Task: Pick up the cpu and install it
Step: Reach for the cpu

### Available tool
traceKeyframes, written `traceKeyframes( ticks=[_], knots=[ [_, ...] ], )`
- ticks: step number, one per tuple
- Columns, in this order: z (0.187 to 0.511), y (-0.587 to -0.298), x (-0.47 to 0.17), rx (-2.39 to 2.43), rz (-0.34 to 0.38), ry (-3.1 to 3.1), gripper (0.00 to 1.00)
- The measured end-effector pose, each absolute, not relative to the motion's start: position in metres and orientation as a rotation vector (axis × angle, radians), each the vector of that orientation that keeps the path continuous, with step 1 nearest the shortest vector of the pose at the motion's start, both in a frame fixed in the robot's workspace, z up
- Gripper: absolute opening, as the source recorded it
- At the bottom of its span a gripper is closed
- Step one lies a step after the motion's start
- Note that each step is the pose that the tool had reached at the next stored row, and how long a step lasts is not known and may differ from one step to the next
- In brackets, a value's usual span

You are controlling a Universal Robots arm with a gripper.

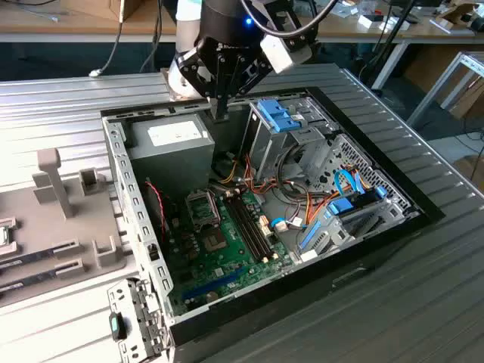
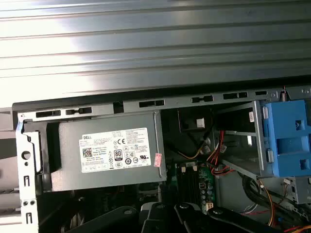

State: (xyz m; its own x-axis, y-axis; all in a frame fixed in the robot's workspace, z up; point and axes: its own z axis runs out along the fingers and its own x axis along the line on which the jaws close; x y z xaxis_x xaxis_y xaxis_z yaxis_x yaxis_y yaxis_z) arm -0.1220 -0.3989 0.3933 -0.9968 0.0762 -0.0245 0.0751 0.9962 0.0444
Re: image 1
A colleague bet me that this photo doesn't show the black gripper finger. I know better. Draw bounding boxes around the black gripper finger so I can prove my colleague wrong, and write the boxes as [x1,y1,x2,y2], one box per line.
[221,51,273,123]
[176,37,222,123]

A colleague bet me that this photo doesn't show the wire locking lever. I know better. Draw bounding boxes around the wire locking lever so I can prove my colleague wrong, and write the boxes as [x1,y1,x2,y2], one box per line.
[207,189,222,225]

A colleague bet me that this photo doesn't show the CPU socket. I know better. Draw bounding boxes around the CPU socket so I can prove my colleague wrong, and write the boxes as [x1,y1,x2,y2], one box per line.
[200,226,231,255]

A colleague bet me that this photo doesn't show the large blue disk carrier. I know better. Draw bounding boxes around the large blue disk carrier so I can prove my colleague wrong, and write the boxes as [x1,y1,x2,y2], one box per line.
[256,98,303,133]

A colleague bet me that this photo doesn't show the wooden desk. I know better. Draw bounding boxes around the wooden desk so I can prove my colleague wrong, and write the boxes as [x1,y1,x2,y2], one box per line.
[283,0,484,45]
[0,0,178,43]

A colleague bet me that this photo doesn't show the grey metal drive cage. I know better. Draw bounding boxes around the grey metal drive cage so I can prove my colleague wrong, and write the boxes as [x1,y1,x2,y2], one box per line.
[241,97,334,182]

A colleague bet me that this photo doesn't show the grey power supply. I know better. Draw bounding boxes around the grey power supply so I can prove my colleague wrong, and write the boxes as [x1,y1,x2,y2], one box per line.
[126,113,216,197]

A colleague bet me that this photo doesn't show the small white box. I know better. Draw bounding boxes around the small white box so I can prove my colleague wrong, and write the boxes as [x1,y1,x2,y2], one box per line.
[357,14,383,29]
[380,17,411,32]

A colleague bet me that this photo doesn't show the brown cardboard box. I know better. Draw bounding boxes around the brown cardboard box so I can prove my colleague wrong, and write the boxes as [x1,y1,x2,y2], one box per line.
[451,153,484,186]
[62,0,160,23]

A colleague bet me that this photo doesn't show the black case fan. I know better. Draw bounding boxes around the black case fan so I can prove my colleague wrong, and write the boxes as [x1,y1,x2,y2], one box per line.
[143,177,169,237]

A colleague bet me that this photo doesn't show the white table leg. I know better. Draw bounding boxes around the white table leg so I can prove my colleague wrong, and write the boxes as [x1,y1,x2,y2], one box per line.
[370,39,411,92]

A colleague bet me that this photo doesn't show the black RAM slot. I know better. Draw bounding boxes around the black RAM slot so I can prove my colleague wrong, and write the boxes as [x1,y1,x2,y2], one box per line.
[237,194,275,260]
[225,196,264,264]
[233,194,271,261]
[229,195,268,262]

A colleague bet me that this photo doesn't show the black stand pole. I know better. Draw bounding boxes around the black stand pole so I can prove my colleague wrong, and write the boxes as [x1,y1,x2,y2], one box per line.
[355,0,417,90]

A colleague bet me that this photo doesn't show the small blue disk carrier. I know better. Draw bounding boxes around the small blue disk carrier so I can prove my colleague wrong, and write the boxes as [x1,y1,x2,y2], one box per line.
[327,187,386,217]

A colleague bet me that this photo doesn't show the blue plastic latch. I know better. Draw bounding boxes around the blue plastic latch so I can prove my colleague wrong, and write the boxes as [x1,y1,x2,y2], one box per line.
[299,221,322,250]

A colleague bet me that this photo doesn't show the grey perforated disk bay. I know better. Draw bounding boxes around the grey perforated disk bay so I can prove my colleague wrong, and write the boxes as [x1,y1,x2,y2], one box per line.
[294,132,421,265]

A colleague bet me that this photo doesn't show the green motherboard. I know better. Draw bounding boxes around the green motherboard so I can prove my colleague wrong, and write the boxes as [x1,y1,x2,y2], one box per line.
[166,187,299,317]

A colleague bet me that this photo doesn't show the blue expansion slot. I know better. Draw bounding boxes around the blue expansion slot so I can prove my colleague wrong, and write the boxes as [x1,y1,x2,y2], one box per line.
[180,266,246,302]

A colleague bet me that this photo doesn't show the grey parts rack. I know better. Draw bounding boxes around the grey parts rack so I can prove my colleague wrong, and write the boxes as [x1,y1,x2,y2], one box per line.
[0,147,128,303]

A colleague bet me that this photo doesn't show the open cardboard packet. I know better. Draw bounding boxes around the open cardboard packet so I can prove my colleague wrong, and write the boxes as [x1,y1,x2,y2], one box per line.
[434,2,477,27]

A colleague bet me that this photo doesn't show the flat cardboard boxes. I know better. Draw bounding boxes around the flat cardboard boxes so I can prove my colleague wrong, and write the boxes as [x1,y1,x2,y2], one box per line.
[448,70,484,120]

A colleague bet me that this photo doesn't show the black PC case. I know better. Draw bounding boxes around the black PC case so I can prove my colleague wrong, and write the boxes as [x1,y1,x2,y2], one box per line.
[98,85,447,363]

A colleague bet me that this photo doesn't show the RAM stick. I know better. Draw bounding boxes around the RAM stick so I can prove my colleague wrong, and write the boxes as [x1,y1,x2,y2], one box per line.
[0,268,64,294]
[0,247,64,271]

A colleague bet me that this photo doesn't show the blue black slot latch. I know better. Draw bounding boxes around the blue black slot latch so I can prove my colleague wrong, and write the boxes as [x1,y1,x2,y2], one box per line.
[108,312,128,341]

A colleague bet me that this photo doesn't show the brown square base plate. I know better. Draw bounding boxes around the brown square base plate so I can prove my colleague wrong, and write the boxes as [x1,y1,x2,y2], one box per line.
[160,67,211,104]

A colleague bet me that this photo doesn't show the thick black cable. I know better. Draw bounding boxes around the thick black cable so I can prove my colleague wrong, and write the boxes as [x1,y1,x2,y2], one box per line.
[240,0,340,39]

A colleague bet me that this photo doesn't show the yellow black wire bundle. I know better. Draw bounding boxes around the yellow black wire bundle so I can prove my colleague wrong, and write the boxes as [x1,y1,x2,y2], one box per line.
[217,158,243,185]

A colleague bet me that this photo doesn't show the grey cable with plug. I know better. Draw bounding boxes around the grey cable with plug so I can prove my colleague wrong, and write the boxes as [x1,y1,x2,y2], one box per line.
[88,11,126,78]

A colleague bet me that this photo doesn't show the red black fan wire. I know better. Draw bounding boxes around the red black fan wire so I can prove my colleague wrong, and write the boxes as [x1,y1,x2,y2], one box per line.
[144,180,170,237]

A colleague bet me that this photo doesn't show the orange red wire bundle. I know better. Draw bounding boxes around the orange red wire bundle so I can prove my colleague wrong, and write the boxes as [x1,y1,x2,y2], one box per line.
[244,153,341,228]

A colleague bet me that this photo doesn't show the blue SATA wire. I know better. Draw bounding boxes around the blue SATA wire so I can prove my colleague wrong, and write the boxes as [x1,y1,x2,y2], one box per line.
[334,169,367,197]

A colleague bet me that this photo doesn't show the aluminium frame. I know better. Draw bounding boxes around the aluminium frame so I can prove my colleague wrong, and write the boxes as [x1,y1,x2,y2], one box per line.
[406,51,484,129]

